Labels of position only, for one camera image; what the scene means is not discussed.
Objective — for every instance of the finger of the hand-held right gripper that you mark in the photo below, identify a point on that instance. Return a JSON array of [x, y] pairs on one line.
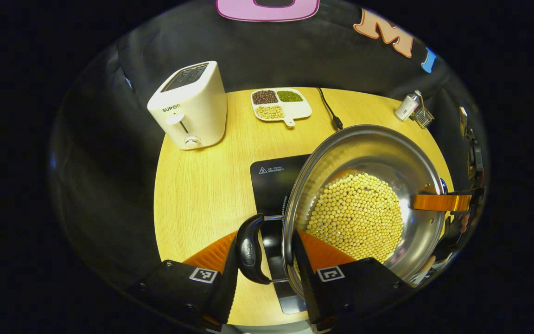
[[438, 202]]

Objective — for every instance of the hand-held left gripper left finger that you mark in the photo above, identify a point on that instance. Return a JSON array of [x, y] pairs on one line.
[[227, 287]]

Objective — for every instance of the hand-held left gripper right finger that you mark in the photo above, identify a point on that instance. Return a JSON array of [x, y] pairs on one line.
[[306, 287]]

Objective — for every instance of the stainless steel pot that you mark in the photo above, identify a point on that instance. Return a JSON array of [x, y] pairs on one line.
[[364, 148]]

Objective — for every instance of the black induction cooktop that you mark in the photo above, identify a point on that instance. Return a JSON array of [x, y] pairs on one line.
[[271, 190]]

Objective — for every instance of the clear glass cup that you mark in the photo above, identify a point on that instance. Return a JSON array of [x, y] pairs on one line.
[[424, 118]]

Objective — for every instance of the large heap of soybeans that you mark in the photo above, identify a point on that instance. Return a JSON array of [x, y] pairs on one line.
[[355, 218]]

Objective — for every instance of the clear plastic bottle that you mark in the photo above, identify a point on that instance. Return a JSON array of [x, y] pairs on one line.
[[406, 107]]

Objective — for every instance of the white divided dish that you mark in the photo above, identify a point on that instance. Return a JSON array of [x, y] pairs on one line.
[[301, 110]]

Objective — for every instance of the white toaster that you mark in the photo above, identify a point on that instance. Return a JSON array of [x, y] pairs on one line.
[[197, 116]]

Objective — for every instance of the small heap of soybeans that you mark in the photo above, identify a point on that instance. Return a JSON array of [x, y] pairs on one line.
[[270, 112]]

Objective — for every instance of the small heap of green beans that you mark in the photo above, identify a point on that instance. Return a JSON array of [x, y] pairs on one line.
[[289, 96]]

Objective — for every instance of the small heap of red beans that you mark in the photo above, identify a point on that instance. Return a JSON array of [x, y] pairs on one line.
[[265, 97]]

